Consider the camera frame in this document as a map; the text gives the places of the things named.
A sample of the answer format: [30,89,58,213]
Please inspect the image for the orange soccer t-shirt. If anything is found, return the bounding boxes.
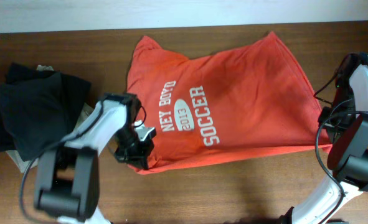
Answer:
[127,32,321,175]

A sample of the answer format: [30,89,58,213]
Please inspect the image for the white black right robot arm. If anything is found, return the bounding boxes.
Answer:
[277,52,368,223]

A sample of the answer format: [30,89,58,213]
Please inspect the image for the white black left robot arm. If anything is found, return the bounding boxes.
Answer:
[34,93,156,223]

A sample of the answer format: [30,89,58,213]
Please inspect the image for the black folded shirt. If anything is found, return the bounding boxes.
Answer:
[0,62,92,162]

